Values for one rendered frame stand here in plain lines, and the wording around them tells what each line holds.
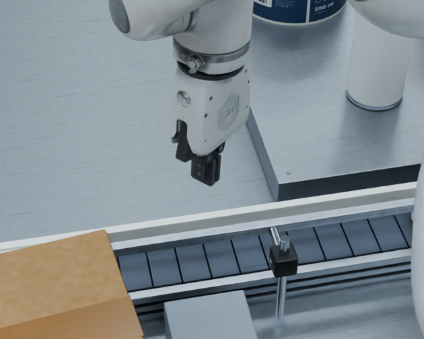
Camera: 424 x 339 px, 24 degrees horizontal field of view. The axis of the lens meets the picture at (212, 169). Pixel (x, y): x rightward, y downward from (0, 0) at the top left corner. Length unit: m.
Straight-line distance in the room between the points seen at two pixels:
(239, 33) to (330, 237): 0.40
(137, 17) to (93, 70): 0.75
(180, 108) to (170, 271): 0.29
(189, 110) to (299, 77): 0.55
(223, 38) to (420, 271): 0.44
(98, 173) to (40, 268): 0.53
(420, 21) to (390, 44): 0.89
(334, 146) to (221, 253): 0.27
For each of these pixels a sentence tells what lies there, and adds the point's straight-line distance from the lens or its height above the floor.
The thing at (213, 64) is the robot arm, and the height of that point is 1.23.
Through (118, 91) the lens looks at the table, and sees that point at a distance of 1.64.
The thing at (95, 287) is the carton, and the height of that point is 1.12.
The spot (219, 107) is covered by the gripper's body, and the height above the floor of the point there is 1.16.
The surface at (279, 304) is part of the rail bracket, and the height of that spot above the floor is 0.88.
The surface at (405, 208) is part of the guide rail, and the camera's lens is 1.28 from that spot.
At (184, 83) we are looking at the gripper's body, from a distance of 1.06.
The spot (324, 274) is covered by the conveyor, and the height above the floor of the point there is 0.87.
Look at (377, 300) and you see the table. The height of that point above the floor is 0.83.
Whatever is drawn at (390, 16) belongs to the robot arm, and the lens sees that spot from 0.57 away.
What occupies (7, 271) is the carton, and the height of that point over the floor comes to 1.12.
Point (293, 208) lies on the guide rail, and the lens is 1.32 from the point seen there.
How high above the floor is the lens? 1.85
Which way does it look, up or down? 43 degrees down
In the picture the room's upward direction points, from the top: straight up
